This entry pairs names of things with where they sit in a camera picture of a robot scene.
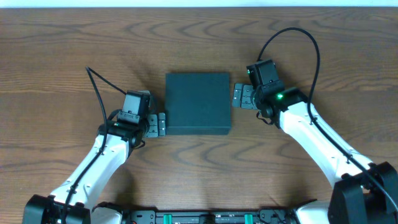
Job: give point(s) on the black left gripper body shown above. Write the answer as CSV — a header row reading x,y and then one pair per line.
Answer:
x,y
155,125

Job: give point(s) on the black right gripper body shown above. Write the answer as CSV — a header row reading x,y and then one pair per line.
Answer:
x,y
243,96

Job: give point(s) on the black gift box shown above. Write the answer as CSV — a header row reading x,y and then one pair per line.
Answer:
x,y
197,104

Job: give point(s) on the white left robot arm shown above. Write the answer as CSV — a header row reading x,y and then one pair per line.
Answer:
x,y
122,132

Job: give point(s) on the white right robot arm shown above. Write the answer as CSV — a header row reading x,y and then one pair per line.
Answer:
x,y
363,192

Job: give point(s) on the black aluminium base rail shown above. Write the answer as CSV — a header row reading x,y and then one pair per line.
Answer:
x,y
268,215

